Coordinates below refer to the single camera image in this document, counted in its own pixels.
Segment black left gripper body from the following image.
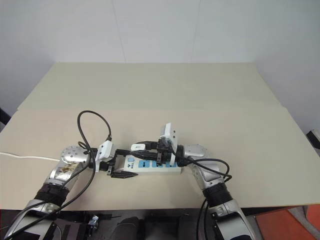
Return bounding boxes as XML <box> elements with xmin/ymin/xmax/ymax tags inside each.
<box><xmin>100</xmin><ymin>148</ymin><xmax>119</xmax><ymax>176</ymax></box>

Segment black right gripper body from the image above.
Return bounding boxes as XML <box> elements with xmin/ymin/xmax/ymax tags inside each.
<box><xmin>156</xmin><ymin>137</ymin><xmax>176</xmax><ymax>166</ymax></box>

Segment white power strip blue sockets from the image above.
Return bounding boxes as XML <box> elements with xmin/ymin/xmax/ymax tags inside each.
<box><xmin>117</xmin><ymin>153</ymin><xmax>182</xmax><ymax>176</ymax></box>

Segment dark rounded shape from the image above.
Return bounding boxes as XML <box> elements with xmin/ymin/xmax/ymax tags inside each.
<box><xmin>113</xmin><ymin>216</ymin><xmax>146</xmax><ymax>240</ymax></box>

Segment dark chair-like object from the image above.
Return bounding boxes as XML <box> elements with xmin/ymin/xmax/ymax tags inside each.
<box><xmin>0</xmin><ymin>106</ymin><xmax>11</xmax><ymax>132</ymax></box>

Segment orange mat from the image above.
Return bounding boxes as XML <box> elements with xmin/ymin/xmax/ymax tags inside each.
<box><xmin>246</xmin><ymin>204</ymin><xmax>320</xmax><ymax>240</ymax></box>

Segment dark framed object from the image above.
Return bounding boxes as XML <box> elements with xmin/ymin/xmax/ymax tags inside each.
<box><xmin>306</xmin><ymin>128</ymin><xmax>320</xmax><ymax>151</ymax></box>

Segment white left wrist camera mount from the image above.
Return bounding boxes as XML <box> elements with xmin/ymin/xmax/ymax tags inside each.
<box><xmin>95</xmin><ymin>140</ymin><xmax>116</xmax><ymax>173</ymax></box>

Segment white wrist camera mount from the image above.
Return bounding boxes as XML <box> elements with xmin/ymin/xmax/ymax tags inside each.
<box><xmin>158</xmin><ymin>122</ymin><xmax>179</xmax><ymax>167</ymax></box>
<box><xmin>95</xmin><ymin>140</ymin><xmax>116</xmax><ymax>173</ymax></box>

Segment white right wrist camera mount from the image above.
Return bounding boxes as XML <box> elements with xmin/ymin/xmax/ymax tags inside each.
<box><xmin>158</xmin><ymin>122</ymin><xmax>179</xmax><ymax>167</ymax></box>

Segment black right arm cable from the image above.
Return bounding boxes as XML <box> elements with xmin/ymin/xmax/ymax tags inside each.
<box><xmin>171</xmin><ymin>147</ymin><xmax>233</xmax><ymax>240</ymax></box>

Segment white power strip cord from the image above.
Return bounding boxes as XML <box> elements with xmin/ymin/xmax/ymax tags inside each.
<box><xmin>0</xmin><ymin>151</ymin><xmax>62</xmax><ymax>162</ymax></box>

